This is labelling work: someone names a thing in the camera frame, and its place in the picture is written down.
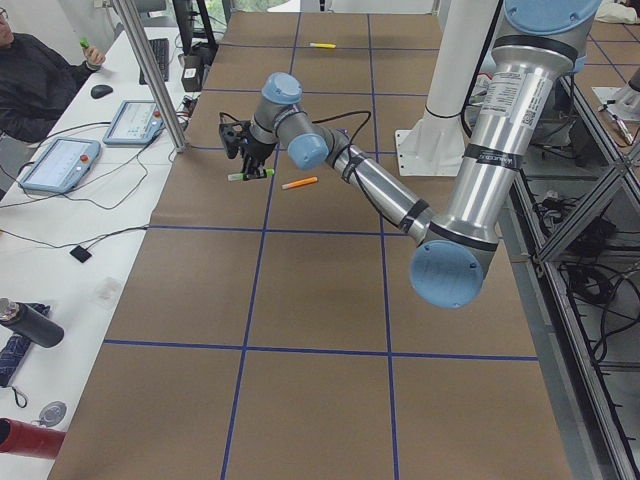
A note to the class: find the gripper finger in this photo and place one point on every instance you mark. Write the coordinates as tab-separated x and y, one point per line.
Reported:
259	171
247	170

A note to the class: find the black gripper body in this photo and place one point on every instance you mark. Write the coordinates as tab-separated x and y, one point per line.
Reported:
258	149

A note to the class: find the green highlighter pen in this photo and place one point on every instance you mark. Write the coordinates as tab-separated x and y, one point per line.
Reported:
238	176

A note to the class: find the orange highlighter pen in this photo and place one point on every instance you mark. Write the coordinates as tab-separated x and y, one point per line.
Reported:
300	183

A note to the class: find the yellow highlighter pen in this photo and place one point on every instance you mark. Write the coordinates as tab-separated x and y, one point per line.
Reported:
322	45

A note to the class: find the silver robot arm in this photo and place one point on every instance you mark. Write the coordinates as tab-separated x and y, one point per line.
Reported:
496	66

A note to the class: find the black box with label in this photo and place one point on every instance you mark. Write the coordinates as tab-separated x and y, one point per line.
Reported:
191	77

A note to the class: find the far blue teach pendant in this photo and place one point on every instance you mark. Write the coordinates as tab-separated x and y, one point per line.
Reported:
135	123

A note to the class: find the blue teach pendant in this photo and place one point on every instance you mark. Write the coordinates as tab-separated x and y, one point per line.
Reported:
135	123
61	166

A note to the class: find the black keyboard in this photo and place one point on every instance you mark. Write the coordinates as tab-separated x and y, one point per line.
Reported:
160	49

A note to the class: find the black computer mouse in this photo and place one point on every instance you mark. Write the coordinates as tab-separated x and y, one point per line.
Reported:
100	91

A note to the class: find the small black square device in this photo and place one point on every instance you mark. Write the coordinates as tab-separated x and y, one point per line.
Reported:
80	253

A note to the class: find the near blue teach pendant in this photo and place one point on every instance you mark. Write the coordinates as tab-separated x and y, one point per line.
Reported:
61	166

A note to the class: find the person in black jacket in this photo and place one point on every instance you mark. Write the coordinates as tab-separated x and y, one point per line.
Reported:
37	83

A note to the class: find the black water bottle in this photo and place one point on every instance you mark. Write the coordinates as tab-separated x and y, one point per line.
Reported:
31	321

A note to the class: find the dark blue folded umbrella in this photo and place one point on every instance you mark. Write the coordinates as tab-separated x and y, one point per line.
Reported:
11	355

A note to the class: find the round metal lid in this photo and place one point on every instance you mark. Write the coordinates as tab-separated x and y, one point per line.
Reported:
52	414

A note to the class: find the red cylinder bottle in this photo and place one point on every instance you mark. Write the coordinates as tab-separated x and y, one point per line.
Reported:
26	439

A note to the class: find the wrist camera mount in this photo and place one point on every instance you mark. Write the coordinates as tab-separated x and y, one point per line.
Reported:
232	133

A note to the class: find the aluminium frame post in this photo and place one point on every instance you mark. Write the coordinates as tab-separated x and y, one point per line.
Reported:
143	53

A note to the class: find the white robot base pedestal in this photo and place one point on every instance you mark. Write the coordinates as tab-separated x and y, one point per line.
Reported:
435	145

